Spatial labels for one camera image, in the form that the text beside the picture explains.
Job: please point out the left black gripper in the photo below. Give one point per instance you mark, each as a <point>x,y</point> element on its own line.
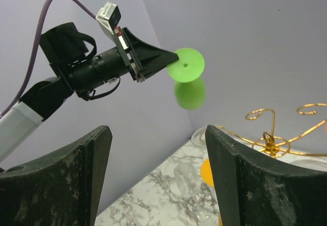
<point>141,59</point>

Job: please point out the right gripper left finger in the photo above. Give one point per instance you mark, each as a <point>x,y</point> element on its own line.
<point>60,188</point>

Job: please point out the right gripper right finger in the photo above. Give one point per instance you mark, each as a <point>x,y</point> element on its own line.
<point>254,189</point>

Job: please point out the green plastic wine glass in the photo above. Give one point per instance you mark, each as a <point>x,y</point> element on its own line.
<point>189,88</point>

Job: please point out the yellow plastic wine glass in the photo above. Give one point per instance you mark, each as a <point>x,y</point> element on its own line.
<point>207,177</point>

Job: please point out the clear wine glass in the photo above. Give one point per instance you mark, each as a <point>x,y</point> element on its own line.
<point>189,184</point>
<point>198,138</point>

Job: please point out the clear glass tumbler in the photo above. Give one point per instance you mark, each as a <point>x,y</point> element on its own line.
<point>311,164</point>

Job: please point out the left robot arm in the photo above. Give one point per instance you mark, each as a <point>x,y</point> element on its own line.
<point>78,71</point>

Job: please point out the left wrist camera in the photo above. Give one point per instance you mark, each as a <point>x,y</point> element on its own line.
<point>108,18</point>

